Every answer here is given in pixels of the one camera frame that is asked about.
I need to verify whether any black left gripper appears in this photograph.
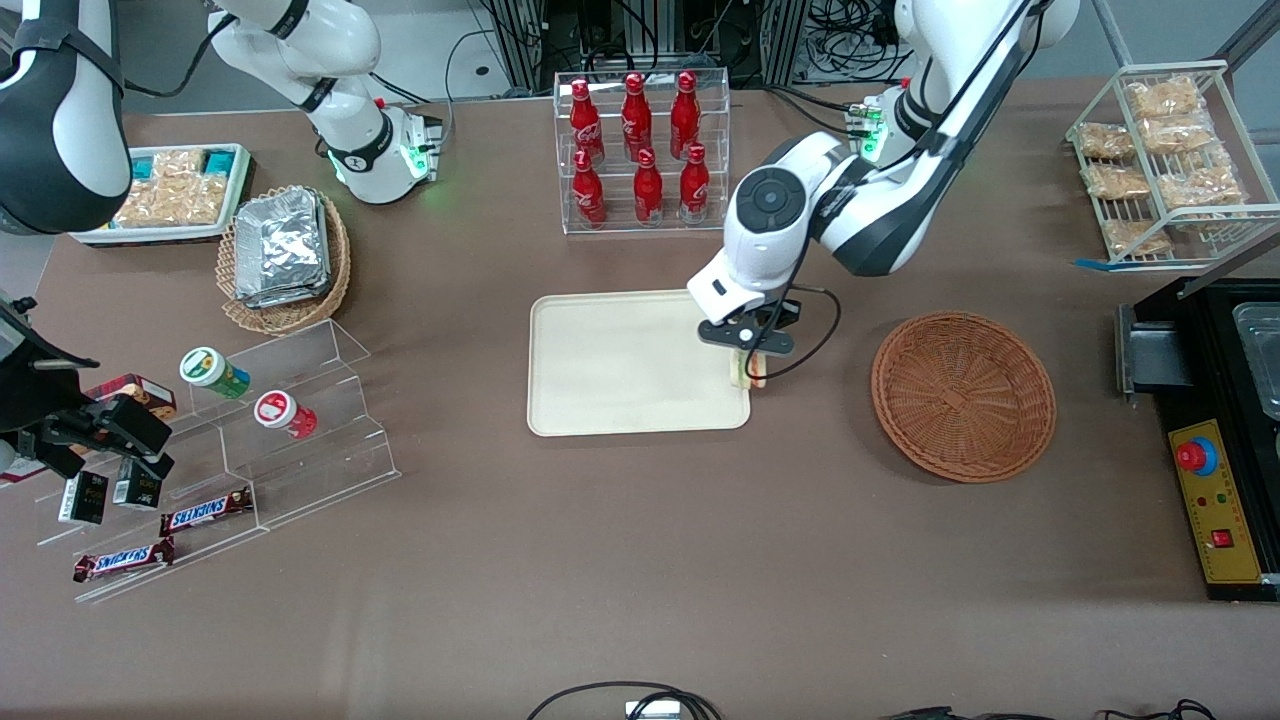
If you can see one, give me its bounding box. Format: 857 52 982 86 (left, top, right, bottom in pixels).
697 298 805 379

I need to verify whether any triangular sandwich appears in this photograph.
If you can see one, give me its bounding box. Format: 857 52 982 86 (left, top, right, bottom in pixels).
728 348 770 392

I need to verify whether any beige rectangular tray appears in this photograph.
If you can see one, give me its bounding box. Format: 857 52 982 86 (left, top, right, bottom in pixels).
527 287 752 438

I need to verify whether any round brown wicker basket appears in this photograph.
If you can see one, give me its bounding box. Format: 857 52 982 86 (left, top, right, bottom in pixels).
870 311 1058 485

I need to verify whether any white plastic snack tray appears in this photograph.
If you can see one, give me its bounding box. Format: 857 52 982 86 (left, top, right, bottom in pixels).
70 143 257 247

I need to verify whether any oval tan wicker basket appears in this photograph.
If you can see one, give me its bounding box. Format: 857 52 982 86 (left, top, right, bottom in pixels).
216 187 353 336

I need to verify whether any small black box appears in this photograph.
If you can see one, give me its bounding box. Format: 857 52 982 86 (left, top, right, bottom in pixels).
57 469 110 527
111 458 164 512

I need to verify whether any brown chocolate box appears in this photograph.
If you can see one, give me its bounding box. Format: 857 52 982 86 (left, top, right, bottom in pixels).
82 373 178 421

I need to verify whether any brown snickers bar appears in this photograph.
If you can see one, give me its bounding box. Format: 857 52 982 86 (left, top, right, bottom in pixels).
71 537 177 584
159 486 255 538

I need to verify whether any green lidded cup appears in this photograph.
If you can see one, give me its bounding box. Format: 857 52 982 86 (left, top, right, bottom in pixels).
179 346 252 401

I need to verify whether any red cola bottle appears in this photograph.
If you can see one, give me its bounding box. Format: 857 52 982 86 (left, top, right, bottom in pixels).
569 80 606 167
669 71 701 161
633 148 664 226
571 150 608 229
679 143 711 224
621 72 653 162

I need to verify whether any red lidded cup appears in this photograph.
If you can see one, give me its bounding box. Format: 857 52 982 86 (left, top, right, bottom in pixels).
252 389 319 441

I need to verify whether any clear acrylic stepped display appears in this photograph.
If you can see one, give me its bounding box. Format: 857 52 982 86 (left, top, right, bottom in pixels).
35 318 402 606

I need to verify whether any clear acrylic bottle rack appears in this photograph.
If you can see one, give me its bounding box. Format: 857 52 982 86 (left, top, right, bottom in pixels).
553 68 731 236

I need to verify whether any silver foil pack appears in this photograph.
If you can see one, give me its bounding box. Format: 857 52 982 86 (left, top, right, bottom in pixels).
240 275 334 310
234 190 328 297

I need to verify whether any clear nut snack bag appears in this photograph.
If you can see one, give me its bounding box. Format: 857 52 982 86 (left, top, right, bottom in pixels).
1099 218 1173 258
1077 121 1137 162
1154 148 1247 208
1084 162 1152 200
1140 114 1217 153
1125 77 1207 118

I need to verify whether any red emergency stop button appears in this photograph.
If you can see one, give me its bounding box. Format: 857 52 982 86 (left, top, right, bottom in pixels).
1174 436 1220 479

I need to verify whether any grey aluminium profile bar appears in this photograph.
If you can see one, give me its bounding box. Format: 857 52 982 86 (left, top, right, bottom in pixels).
1092 0 1138 67
1213 0 1280 67

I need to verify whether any clear plastic container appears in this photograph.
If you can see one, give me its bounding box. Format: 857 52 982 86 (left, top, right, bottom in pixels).
1232 301 1280 422

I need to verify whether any black yellow control box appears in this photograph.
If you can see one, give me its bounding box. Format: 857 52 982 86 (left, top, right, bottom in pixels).
1128 262 1280 603

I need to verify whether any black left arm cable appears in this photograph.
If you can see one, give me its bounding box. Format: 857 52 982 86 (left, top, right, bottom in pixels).
765 0 1046 382

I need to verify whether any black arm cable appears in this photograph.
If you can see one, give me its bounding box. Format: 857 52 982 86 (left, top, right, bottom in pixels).
765 0 1046 382
118 12 239 101

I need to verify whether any tangled black cable bundle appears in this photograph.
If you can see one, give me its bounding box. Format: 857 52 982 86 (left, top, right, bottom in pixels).
800 0 913 83

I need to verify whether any black aluminium frame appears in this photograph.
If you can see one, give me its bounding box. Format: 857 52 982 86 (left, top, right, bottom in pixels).
478 0 813 93

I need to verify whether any white wire rack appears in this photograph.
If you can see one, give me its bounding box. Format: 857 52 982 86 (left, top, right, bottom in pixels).
1064 60 1280 272

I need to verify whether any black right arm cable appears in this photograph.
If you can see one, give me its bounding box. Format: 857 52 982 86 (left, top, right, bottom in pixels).
118 12 239 101

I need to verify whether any looped black table cable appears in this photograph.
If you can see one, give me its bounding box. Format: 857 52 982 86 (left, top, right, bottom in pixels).
524 681 723 720

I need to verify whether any thin black edge cable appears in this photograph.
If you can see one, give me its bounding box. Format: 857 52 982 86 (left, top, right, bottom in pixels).
878 698 1219 720

